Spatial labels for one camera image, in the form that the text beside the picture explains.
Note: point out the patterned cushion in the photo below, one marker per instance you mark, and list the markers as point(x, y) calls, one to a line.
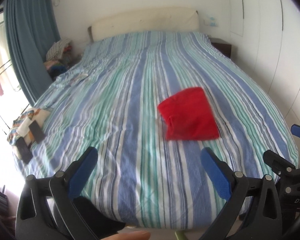
point(26, 130)

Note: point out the person's left hand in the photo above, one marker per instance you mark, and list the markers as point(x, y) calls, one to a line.
point(136, 235)

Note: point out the white wall outlet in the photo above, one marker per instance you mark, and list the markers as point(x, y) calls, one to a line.
point(211, 22)

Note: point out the pile of clothes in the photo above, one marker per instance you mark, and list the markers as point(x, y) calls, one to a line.
point(58, 58)

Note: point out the red knit sweater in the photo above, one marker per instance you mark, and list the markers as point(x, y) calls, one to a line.
point(188, 116)

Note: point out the striped blue green bedspread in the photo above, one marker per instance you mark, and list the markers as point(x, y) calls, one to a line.
point(109, 101)

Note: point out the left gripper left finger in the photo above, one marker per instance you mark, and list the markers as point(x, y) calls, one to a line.
point(34, 219)

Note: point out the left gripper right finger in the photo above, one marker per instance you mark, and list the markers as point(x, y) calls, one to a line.
point(263, 219)

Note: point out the dark wooden nightstand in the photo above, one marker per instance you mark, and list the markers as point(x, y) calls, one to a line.
point(224, 47)

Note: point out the teal curtain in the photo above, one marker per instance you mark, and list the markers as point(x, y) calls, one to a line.
point(31, 30)

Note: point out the white wardrobe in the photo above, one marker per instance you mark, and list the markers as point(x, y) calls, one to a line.
point(266, 39)

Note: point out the cream padded headboard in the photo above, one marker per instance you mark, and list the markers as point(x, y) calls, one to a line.
point(177, 19)

